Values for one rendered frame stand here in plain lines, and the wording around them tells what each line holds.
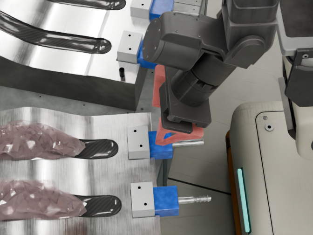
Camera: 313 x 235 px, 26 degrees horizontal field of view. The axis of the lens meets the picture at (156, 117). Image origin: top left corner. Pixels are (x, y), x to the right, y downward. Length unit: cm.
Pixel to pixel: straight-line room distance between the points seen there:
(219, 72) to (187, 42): 7
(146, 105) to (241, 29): 50
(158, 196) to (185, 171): 101
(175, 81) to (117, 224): 28
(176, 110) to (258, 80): 141
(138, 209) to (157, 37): 34
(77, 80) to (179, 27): 43
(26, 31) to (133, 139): 31
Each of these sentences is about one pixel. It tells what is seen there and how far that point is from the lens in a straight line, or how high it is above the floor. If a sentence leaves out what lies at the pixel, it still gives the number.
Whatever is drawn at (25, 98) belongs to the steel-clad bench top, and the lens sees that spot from 132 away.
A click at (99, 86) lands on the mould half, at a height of 86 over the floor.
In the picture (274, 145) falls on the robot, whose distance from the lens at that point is 187.
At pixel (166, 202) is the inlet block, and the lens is 111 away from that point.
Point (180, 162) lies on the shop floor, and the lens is 213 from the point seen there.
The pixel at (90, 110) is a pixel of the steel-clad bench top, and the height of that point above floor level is 80.
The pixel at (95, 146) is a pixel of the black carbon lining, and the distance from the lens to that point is 118.
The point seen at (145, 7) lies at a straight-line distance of 128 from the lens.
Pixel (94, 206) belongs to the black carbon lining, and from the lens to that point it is 113.
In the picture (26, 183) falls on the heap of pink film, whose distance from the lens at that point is 109.
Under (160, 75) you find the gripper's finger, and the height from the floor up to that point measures 107.
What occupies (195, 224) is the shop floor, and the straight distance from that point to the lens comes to 204.
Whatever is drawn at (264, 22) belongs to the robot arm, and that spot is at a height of 125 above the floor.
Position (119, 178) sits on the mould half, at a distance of 114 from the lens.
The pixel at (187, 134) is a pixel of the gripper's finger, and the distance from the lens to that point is 96.
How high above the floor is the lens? 187
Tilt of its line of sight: 57 degrees down
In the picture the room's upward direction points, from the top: straight up
